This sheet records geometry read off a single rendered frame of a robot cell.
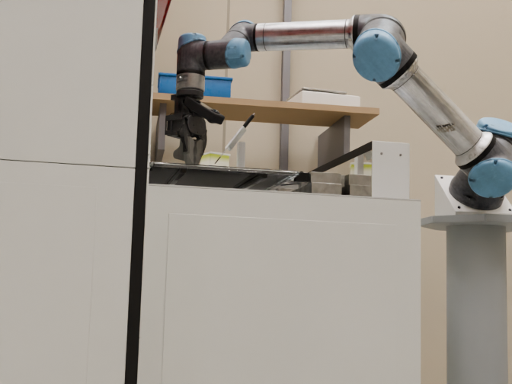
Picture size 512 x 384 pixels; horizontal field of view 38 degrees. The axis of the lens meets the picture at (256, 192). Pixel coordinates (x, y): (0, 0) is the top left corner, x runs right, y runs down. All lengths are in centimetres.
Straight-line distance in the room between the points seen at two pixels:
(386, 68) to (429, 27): 273
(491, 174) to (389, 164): 28
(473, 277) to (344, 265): 55
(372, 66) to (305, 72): 242
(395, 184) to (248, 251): 40
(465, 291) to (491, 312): 9
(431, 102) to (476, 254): 46
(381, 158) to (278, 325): 46
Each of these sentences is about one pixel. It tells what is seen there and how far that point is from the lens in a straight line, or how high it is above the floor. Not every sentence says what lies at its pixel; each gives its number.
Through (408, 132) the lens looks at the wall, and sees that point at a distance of 434.
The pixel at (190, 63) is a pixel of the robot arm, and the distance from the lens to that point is 197.
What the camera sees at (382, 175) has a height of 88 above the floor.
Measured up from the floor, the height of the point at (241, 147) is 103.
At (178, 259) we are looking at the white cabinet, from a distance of 156.
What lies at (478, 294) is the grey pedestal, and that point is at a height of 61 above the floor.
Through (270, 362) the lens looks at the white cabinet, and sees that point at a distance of 160.
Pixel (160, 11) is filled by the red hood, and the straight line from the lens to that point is 174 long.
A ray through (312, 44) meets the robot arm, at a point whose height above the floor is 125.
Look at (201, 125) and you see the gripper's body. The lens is 197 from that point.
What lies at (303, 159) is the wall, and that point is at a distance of 413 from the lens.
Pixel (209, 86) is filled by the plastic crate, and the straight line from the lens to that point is 358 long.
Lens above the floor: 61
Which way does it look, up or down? 7 degrees up
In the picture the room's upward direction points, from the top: 2 degrees clockwise
